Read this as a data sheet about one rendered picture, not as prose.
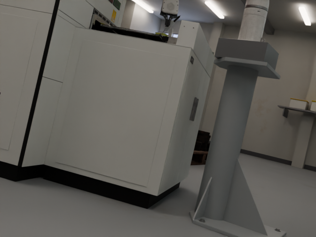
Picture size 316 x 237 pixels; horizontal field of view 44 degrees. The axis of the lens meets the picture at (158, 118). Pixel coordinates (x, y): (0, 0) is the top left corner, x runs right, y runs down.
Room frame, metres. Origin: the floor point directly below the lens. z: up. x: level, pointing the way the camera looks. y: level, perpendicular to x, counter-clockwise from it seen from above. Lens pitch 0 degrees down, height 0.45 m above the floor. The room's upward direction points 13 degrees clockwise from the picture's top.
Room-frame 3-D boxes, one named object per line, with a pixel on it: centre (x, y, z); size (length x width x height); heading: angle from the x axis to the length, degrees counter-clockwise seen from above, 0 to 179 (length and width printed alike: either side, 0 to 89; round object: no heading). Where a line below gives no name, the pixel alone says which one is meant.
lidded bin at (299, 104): (10.60, -3.63, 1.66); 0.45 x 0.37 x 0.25; 61
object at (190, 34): (2.24, -0.11, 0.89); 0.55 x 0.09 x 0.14; 167
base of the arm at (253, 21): (2.05, -0.37, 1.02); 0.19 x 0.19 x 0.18
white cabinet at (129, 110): (2.44, 0.10, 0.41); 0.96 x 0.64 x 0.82; 167
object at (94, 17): (2.42, 0.43, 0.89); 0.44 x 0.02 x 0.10; 167
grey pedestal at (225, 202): (2.00, -0.47, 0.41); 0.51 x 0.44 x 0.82; 61
